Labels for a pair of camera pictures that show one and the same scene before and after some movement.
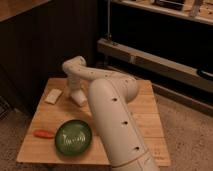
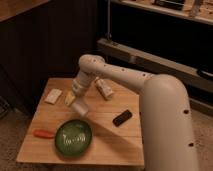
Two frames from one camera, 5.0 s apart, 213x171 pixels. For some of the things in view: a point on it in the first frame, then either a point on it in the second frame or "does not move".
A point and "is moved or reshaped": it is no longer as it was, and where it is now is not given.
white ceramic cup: (79, 98) is moved or reshaped
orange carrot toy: (43, 133) does not move
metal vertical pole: (108, 18) does not move
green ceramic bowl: (73, 137) does not move
